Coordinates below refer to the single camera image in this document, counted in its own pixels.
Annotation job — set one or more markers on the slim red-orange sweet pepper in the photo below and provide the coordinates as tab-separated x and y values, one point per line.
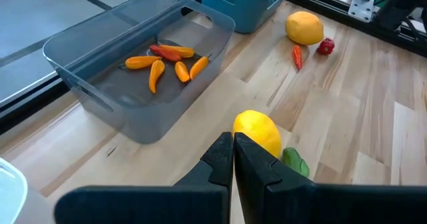
297	56

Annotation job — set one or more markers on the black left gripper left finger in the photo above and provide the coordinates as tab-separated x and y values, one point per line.
150	207

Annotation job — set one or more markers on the small orange sweet pepper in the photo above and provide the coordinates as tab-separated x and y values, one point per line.
156	74
182	72
199	67

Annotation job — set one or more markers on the white plastic basket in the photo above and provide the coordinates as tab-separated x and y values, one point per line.
10	197

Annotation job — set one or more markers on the large yellow bell pepper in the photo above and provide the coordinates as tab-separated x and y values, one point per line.
258	127

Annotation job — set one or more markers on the large orange-yellow bell pepper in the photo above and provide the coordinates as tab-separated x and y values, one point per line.
304	28

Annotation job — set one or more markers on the small red bell pepper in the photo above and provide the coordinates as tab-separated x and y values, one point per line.
326	46

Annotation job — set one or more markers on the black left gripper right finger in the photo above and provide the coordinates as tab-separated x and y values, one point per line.
333	207

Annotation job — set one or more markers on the teal plastic basket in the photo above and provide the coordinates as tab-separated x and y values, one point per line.
243	14

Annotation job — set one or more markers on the grey translucent plastic basket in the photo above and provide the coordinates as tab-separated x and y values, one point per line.
140	127

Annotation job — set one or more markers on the yellow-orange sweet pepper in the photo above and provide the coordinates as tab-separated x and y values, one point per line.
141	62
183	51

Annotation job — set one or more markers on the red sweet pepper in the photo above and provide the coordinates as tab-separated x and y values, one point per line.
165	53

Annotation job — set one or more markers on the green bell pepper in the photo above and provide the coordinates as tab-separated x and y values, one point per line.
295	160

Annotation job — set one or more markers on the white metal bracket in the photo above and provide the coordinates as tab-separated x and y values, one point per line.
362	5

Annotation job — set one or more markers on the black aluminium rig frame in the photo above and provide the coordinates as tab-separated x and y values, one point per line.
410	44

